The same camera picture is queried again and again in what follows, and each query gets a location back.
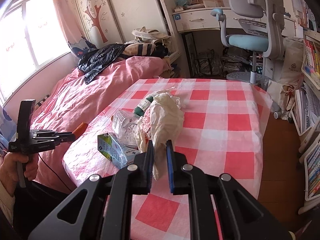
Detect person's left hand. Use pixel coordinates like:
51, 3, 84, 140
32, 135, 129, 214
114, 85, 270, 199
1, 152, 39, 197

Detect green white paper carton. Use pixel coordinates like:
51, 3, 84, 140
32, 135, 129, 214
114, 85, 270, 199
98, 133, 140, 169

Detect red white checkered tablecloth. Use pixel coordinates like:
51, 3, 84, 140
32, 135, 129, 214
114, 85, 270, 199
62, 79, 272, 239

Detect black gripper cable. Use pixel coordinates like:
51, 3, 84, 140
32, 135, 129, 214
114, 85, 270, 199
37, 152, 73, 194

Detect beige striped clothing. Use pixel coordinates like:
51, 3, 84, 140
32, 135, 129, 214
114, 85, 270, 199
121, 43, 156, 57

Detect black shiny jacket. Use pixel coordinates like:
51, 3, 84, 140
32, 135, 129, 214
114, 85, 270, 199
78, 43, 128, 85

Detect white bookshelf with books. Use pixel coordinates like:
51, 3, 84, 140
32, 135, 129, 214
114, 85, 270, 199
291, 0, 319, 215

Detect window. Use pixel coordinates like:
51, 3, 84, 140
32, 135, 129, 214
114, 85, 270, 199
1, 0, 70, 103

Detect clear plastic bottle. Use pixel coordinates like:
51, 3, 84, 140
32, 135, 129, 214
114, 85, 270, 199
111, 109, 139, 148

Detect grey blue office chair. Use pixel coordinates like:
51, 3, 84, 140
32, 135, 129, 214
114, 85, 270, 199
210, 0, 285, 84

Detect white tote bag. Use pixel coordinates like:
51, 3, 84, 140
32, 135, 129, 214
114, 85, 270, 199
275, 38, 304, 120

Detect storage bags under desk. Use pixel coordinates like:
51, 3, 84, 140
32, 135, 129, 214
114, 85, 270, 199
191, 47, 252, 77

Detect white plastic trash bag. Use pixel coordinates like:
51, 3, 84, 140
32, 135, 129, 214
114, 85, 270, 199
135, 90, 184, 180

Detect white desk with drawers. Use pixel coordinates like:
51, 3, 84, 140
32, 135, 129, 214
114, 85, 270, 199
172, 7, 303, 38

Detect green bottle white label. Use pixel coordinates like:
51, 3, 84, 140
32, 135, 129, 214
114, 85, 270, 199
133, 96, 153, 116

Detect pink duvet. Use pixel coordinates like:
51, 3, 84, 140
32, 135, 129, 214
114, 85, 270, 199
31, 56, 170, 192

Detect wardrobe with tree decal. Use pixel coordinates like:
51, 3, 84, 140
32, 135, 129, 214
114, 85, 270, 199
76, 0, 167, 48

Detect crumpled white tissue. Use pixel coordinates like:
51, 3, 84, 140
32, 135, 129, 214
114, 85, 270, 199
153, 86, 185, 109

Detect white knit left sleeve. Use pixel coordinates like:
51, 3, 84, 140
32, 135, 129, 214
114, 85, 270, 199
0, 182, 15, 226

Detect orange snack wrapper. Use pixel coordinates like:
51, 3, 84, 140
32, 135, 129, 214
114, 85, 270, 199
73, 122, 88, 140

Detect pink curtain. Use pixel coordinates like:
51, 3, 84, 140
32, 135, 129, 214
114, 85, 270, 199
53, 0, 86, 44

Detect beige canvas bag pile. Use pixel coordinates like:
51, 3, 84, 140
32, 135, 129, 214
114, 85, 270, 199
132, 27, 171, 46

